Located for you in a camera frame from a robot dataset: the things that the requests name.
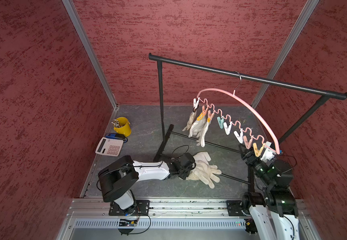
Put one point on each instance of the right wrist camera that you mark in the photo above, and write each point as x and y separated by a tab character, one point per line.
268	154

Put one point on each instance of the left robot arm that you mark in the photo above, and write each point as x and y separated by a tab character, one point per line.
116	180

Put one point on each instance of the pink calculator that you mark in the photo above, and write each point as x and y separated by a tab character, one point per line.
109	147

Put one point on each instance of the white work glove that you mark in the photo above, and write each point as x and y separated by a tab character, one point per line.
197	126

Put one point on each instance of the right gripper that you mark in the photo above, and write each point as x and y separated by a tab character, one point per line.
247	154

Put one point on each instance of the controller board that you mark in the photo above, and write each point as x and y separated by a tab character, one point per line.
127	223
250	227

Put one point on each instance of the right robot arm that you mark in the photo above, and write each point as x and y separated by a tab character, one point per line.
274	212

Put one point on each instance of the right controller board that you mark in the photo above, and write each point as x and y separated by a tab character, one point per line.
250	227

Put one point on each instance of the left controller board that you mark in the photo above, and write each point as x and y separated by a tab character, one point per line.
127	223

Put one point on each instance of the blue stapler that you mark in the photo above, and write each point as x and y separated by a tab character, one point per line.
116	136

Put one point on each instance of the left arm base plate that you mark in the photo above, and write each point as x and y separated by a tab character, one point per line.
140	206

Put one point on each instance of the pink clip hanger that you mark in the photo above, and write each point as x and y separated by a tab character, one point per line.
243	133

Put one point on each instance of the yellow cup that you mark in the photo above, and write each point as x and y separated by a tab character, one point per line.
121	126

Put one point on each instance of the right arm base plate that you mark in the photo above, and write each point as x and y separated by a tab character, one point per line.
240	208

